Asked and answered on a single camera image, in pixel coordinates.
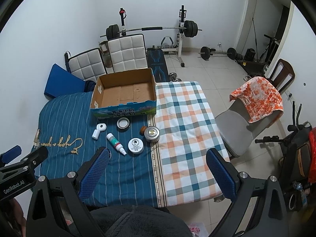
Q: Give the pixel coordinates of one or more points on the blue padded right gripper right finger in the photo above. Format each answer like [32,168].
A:
[224,173]

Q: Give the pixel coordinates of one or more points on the white round cream jar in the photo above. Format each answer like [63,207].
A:
[136,146]

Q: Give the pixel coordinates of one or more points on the black scooter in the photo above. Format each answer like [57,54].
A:
[295,162]

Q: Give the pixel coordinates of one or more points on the brown wooden chair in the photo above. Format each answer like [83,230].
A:
[282,75]

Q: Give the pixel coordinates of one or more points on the plaid checkered cloth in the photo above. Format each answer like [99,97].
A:
[187,131]

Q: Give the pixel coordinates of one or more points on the chrome dumbbell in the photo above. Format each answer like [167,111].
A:
[174,77]

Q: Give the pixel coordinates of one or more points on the white quilted chair left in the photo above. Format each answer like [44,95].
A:
[88,65]

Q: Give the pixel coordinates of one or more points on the brown walnut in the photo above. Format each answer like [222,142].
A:
[142,130]

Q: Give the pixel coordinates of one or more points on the floor barbell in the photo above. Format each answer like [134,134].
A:
[206,53]

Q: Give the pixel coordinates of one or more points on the barbell on rack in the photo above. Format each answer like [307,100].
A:
[190,29]

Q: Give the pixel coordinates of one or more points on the silver jar lid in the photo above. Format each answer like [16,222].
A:
[123,123]

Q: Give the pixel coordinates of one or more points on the grey chair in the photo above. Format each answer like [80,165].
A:
[235,129]

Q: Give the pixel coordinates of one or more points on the white quilted chair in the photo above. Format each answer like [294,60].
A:
[128,53]
[88,65]

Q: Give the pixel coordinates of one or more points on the white quilted chair right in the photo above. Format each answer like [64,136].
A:
[128,53]

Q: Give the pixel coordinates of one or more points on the black exercise equipment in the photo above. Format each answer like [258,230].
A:
[257,66]

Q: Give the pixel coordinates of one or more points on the white earbud-shaped device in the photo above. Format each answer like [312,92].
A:
[99,128]

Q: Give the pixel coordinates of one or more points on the white teal spray bottle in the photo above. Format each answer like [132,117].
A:
[116,144]

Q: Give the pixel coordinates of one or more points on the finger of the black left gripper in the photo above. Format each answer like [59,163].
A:
[28,163]

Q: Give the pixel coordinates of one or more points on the blue foam mat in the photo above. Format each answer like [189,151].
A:
[61,82]

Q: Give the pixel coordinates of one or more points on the black fleece clothing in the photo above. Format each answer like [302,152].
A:
[139,220]

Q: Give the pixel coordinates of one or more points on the silver round metal tin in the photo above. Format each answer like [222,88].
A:
[152,134]

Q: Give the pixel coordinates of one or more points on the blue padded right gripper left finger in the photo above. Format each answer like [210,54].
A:
[91,171]

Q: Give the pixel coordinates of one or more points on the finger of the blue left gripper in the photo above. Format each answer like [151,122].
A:
[10,155]

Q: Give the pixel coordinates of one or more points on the open cardboard milk box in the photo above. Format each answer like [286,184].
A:
[126,93]

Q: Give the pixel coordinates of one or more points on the blue striped cloth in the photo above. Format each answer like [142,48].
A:
[121,167]

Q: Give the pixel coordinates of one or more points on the orange white towel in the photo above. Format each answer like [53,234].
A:
[260,98]

